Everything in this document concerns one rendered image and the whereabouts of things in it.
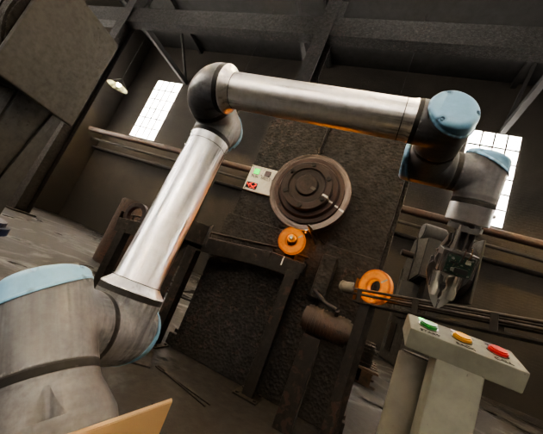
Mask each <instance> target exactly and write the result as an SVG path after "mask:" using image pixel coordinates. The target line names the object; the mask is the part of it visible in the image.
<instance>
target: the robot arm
mask: <svg viewBox="0 0 543 434"><path fill-rule="evenodd" d="M187 100H188V104H189V108H190V111H191V113H192V114H193V116H194V117H195V119H196V124H195V126H194V127H193V128H192V130H191V132H190V137H189V138H188V140H187V142H186V143H185V145H184V148H183V150H182V151H181V152H180V154H179V156H178V158H177V160H176V162H175V164H174V165H173V167H172V169H171V171H170V173H169V175H168V176H167V178H166V180H165V182H164V183H163V185H162V187H161V189H160V191H159V193H158V194H157V196H156V198H155V200H154V201H153V204H152V206H151V207H150V208H149V210H148V212H147V215H146V216H145V218H144V220H143V221H142V223H141V225H140V227H139V229H138V231H137V233H136V234H135V236H134V238H133V240H132V241H131V243H130V245H129V247H128V249H127V250H126V252H125V254H124V256H123V258H122V260H121V262H120V263H119V265H118V266H117V268H116V270H115V272H114V273H112V274H110V275H107V276H104V277H101V279H100V281H99V282H98V284H97V286H96V288H94V282H93V280H94V276H93V275H92V272H91V270H90V269H89V268H87V267H85V266H83V265H77V264H72V263H60V264H50V265H44V266H40V267H36V268H31V269H27V270H23V271H19V272H17V273H15V274H13V275H10V276H7V277H5V278H4V279H3V280H2V281H0V434H68V433H71V432H74V431H77V430H80V429H83V428H85V427H88V426H91V425H95V424H98V423H101V422H103V421H105V420H108V419H112V418H115V417H118V416H119V412H118V405H117V402H116V400H115V398H114V396H113V394H112V393H111V391H110V389H109V387H108V385H107V383H106V381H105V380H104V378H103V376H102V372H101V367H118V366H122V365H126V364H128V363H133V362H135V361H138V360H140V359H141V358H142V357H144V356H145V355H146V354H147V353H148V352H149V351H150V350H151V349H152V348H153V347H154V345H155V343H156V341H157V340H158V338H159V334H160V329H161V319H160V316H159V313H158V311H159V309H160V307H161V304H162V302H163V299H162V296H161V293H160V288H161V285H162V283H163V281H164V280H165V277H166V275H167V273H168V271H169V269H170V268H171V266H172V263H173V261H174V259H175V257H176V256H177V253H178V250H179V248H180V246H181V244H182V243H183V241H184V238H185V236H186V234H187V232H188V231H189V229H190V226H191V224H192V221H193V220H194V218H195V216H196V214H197V211H198V209H199V208H200V206H201V204H202V202H203V199H204V197H205V196H206V194H207V192H208V189H209V186H210V184H211V183H212V181H213V179H214V177H215V174H216V172H217V171H218V169H219V167H220V165H221V163H222V160H223V158H224V156H225V154H227V153H228V152H229V151H232V148H235V147H236V146H237V145H238V144H239V143H240V141H241V139H242V134H243V130H242V125H241V121H240V117H239V116H238V114H237V112H236V109H237V110H241V111H246V112H250V113H255V114H260V115H268V116H272V117H277V118H282V119H286V120H291V121H299V122H304V123H308V124H313V125H317V126H322V127H331V128H335V129H339V130H344V131H349V132H354V133H362V134H366V135H371V136H376V137H380V138H385V139H389V140H398V141H402V142H403V143H405V144H407V145H406V147H405V150H404V154H403V160H402V162H401V167H400V170H399V174H398V175H399V177H400V178H401V179H403V180H406V181H409V182H410V183H412V182H413V183H420V184H425V185H428V186H432V187H436V188H440V189H447V190H451V191H453V193H452V197H451V200H450V202H449V205H448V208H447V211H446V215H445V218H447V219H449V221H448V223H447V225H448V226H451V227H454V228H455V231H454V232H450V233H449V234H448V235H447V236H446V238H445V239H444V240H443V242H442V243H441V244H440V246H439V247H438V248H436V249H435V250H436V253H435V254H434V256H432V255H431V256H430V260H429V261H428V264H427V268H426V273H427V280H428V292H429V297H430V300H431V302H432V304H433V306H434V307H436V308H439V307H442V306H444V305H446V304H447V302H449V301H453V300H454V299H455V296H456V294H457V292H458V290H459V289H460V288H462V287H463V286H464V285H466V283H467V282H468V281H469V280H471V281H472V279H473V277H474V275H475V272H476V269H477V265H478V263H479V260H480V258H479V257H476V256H474V255H473V252H474V250H473V249H472V246H473V243H474V241H475V238H476V236H478V235H479V234H481V235H482V233H483V231H484V230H483V229H482V227H483V228H490V224H491V222H492V219H495V218H496V215H495V214H494V213H495V211H496V207H497V205H498V202H499V200H500V197H501V194H502V191H503V188H504V185H505V183H506V181H507V178H508V177H509V171H510V167H511V165H512V160H511V158H510V157H509V156H507V155H506V154H504V153H501V152H497V151H494V150H490V149H488V150H487V149H483V148H470V149H468V150H466V152H460V149H461V148H462V146H463V145H464V143H465V142H466V141H467V139H468V138H469V136H471V135H472V134H473V132H474V130H475V127H476V125H477V123H478V121H479V119H480V115H481V112H480V107H479V106H478V104H477V102H476V101H475V100H474V99H473V98H472V97H471V96H469V95H467V94H466V93H464V92H461V91H456V90H448V91H443V92H441V93H439V94H437V95H436V96H434V97H433V98H432V99H427V98H420V97H419V98H411V97H406V96H394V95H389V94H383V93H377V92H371V91H365V90H355V89H348V88H342V87H337V86H331V85H325V84H314V83H308V82H302V81H296V80H290V79H284V78H279V77H267V76H262V75H256V74H250V73H245V72H238V70H237V68H236V67H235V66H234V65H233V64H229V63H214V64H211V65H206V66H205V67H204V68H202V69H201V70H200V71H199V72H198V73H197V74H196V75H195V76H194V77H193V78H192V80H191V82H190V85H189V89H188V93H187ZM471 251H472V253H471ZM474 267H475V268H474ZM472 271H473V273H472ZM440 272H444V273H447V274H449V275H451V276H448V277H447V278H446V286H445V288H444V289H443V290H442V294H441V296H440V297H439V298H438V297H437V295H438V293H439V292H440V289H439V286H440V284H441V283H442V282H443V280H444V276H443V275H442V274H441V273H440Z"/></svg>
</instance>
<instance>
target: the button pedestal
mask: <svg viewBox="0 0 543 434"><path fill-rule="evenodd" d="M435 324H436V323H435ZM436 325H437V326H438V329H437V331H434V330H430V329H428V328H427V327H425V326H423V325H421V324H420V320H419V317H417V316H414V315H413V314H410V313H408V314H407V317H406V320H405V322H404V325H403V337H404V344H405V346H406V347H408V348H410V349H412V350H416V351H419V352H420V353H423V354H425V355H427V356H429V359H428V365H427V368H426V372H425V375H424V379H423V383H422V386H421V392H420V396H419V400H418V403H417V406H416V409H415V416H414V419H413V423H412V426H411V430H410V433H409V434H473V432H474V428H475V424H476V419H477V412H478V408H479V403H480V400H481V395H482V391H483V386H484V379H486V380H488V381H492V382H494V383H496V384H499V385H501V386H504V387H506V388H509V389H511V390H514V391H516V392H518V393H520V394H523V391H524V389H525V386H526V385H527V381H528V379H529V376H530V373H529V372H528V371H527V370H526V369H525V367H524V366H523V365H522V364H521V363H520V361H519V360H518V359H517V358H516V357H515V356H514V354H513V353H512V352H511V351H510V350H506V349H505V350H506V351H507V352H508V353H509V357H503V356H499V355H497V354H496V353H494V352H492V351H491V350H489V349H488V345H487V344H485V343H484V342H483V340H480V339H477V338H474V337H471V336H469V337H470V338H471V339H472V342H471V344H468V343H465V342H462V341H460V340H458V339H456V338H455V337H454V336H453V332H451V330H450V328H447V327H444V326H443V325H438V324H436Z"/></svg>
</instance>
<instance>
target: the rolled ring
mask: <svg viewBox="0 0 543 434"><path fill-rule="evenodd" d="M137 208H140V209H141V211H142V216H141V218H140V220H139V222H142V221H143V220H144V218H145V216H146V215H147V212H148V208H147V206H145V205H144V204H142V203H139V202H136V203H133V204H131V205H130V206H128V207H127V209H126V210H125V212H124V214H123V218H125V219H129V220H130V215H131V213H132V212H133V211H134V210H135V209H137Z"/></svg>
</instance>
